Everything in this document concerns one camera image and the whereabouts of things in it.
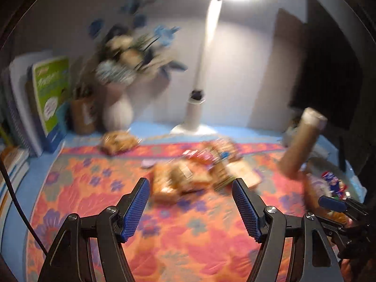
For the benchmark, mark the white desk lamp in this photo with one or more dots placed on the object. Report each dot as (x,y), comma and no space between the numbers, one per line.
(199,94)

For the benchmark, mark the floral printed tablecloth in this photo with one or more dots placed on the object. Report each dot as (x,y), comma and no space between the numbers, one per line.
(88,188)

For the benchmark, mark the golden thermos bottle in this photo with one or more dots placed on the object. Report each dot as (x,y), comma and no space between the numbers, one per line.
(302,144)

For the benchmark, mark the green cover book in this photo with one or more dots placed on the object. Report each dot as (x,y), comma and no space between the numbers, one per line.
(51,94)

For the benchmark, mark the cream yellow snack packet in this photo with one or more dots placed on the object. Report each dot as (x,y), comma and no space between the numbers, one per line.
(245,174)

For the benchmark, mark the blue biscuit packet red edges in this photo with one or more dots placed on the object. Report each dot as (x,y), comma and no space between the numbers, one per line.
(333,183)

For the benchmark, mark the stack of books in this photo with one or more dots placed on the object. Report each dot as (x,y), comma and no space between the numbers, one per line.
(17,108)

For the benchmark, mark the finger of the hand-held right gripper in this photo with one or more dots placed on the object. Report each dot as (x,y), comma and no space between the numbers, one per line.
(332,224)
(332,203)

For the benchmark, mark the white ribbed vase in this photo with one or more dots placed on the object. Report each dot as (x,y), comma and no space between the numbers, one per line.
(117,114)

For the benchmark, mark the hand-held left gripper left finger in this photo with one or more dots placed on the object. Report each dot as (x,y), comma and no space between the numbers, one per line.
(135,208)

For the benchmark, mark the cartoon print snack packet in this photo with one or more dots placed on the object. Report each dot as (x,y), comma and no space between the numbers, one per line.
(223,154)

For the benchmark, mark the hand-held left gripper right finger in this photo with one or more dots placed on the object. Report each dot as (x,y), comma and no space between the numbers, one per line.
(246,211)

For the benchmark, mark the red striped clear bread packet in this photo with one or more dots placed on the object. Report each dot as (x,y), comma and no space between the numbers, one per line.
(317,196)

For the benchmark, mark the brown pen holder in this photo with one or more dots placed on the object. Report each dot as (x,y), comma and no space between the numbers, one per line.
(83,114)

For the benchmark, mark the black monitor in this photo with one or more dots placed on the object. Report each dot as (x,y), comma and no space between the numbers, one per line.
(326,73)

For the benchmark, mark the clear packet of nut crackers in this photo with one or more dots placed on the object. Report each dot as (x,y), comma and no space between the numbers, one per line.
(119,142)

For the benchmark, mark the blue and cream artificial flowers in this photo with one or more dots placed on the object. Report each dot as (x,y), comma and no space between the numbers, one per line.
(132,53)

